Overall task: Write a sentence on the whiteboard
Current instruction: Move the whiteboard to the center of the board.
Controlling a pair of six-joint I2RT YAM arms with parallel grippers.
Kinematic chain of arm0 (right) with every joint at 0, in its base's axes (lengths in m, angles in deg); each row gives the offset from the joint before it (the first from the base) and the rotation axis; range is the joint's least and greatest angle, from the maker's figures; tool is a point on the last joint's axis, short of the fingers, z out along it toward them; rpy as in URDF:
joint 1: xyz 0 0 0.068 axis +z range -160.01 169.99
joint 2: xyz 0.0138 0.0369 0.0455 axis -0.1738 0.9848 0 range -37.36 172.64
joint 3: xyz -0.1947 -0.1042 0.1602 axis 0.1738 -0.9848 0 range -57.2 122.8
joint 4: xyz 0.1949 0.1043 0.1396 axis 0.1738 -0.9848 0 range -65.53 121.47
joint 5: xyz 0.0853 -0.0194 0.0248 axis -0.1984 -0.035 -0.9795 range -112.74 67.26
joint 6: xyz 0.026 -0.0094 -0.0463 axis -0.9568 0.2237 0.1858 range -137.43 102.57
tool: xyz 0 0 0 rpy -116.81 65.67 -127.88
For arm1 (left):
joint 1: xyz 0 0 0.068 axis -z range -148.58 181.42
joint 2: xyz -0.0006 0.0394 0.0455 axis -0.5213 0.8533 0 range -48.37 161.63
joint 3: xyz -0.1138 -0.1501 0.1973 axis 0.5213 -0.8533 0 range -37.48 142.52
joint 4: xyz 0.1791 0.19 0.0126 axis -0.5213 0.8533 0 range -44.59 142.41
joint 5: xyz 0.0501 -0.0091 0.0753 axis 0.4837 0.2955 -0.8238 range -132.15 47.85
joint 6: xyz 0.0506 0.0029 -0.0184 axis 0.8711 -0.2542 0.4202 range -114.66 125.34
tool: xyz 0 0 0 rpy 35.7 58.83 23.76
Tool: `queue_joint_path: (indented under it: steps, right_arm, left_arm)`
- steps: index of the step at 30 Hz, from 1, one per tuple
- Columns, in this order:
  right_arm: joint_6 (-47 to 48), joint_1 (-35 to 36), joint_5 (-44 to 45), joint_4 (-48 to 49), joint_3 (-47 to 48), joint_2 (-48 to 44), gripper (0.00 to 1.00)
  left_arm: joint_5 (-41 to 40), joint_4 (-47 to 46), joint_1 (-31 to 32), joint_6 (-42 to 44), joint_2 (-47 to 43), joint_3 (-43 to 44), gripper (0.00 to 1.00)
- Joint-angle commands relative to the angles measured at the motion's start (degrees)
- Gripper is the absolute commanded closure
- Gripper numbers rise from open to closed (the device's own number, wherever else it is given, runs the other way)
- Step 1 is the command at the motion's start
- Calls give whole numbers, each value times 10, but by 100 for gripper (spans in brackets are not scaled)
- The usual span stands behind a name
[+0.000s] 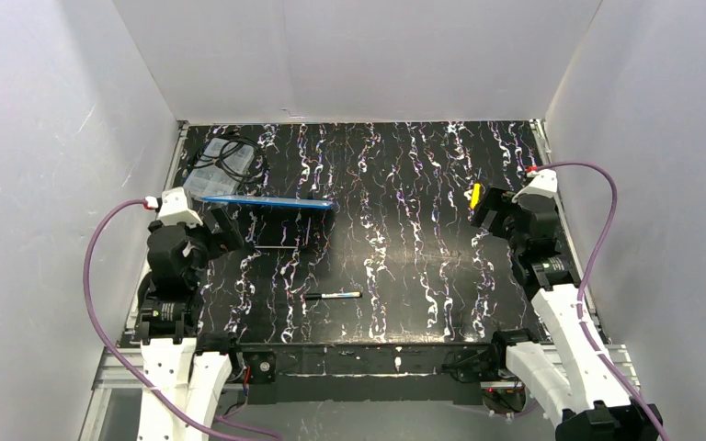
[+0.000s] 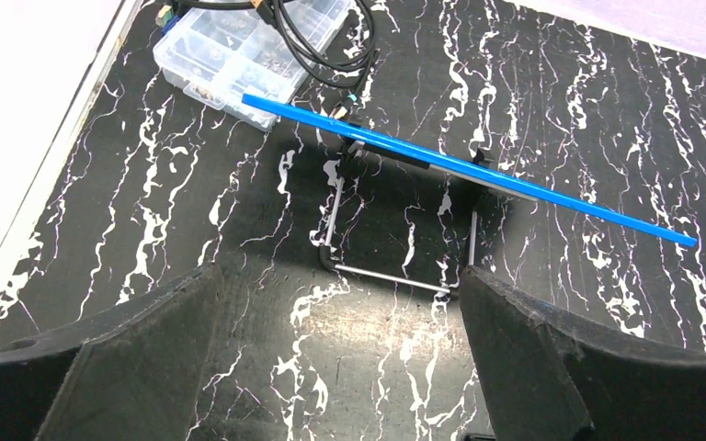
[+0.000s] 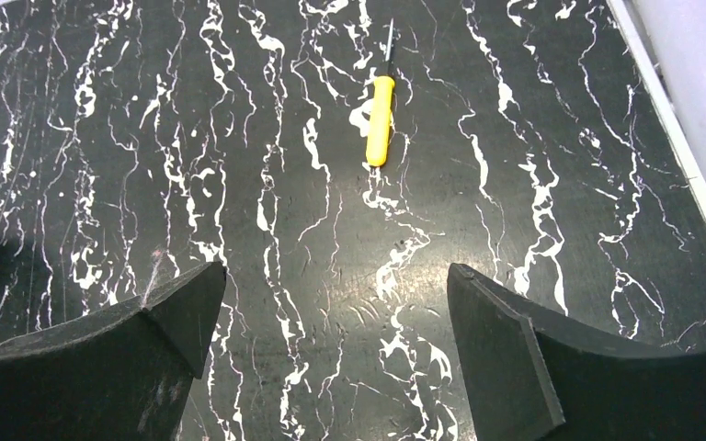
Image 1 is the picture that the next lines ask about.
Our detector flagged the black white marker pen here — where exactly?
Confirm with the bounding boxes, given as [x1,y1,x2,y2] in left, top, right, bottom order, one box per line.
[303,291,361,301]

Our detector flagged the yellow marker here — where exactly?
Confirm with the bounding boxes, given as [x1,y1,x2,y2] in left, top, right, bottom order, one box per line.
[470,183,483,209]

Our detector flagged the blue framed whiteboard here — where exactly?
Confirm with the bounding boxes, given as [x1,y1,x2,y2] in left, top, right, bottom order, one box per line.
[201,195,335,209]

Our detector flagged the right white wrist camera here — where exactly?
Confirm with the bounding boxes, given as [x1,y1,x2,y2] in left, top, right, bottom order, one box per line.
[512,167,558,203]

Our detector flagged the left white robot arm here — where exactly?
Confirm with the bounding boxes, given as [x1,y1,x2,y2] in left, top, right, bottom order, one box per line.
[135,205,236,440]

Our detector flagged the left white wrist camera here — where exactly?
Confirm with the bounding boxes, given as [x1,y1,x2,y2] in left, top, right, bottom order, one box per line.
[157,187,203,228]

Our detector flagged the purple cable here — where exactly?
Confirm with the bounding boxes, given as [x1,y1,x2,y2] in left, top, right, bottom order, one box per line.
[526,161,671,441]
[82,198,284,441]

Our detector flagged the clear plastic organizer box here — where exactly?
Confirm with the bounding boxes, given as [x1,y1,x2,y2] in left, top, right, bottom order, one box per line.
[183,136,257,198]

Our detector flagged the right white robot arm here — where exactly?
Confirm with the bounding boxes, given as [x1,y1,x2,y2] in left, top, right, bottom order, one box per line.
[472,187,664,440]

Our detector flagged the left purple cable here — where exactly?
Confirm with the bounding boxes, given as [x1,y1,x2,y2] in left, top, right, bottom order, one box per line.
[82,198,284,441]

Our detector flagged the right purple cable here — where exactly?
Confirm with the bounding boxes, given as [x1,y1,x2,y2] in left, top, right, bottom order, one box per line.
[526,161,671,441]

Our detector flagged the whiteboard wire stand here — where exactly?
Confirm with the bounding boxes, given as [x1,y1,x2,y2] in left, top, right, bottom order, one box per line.
[252,211,313,249]

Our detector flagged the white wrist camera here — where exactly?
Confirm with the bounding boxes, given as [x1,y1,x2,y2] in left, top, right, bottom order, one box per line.
[512,167,558,203]
[157,187,203,228]

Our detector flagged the aluminium front rail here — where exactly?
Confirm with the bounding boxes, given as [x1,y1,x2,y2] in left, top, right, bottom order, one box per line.
[93,348,143,390]

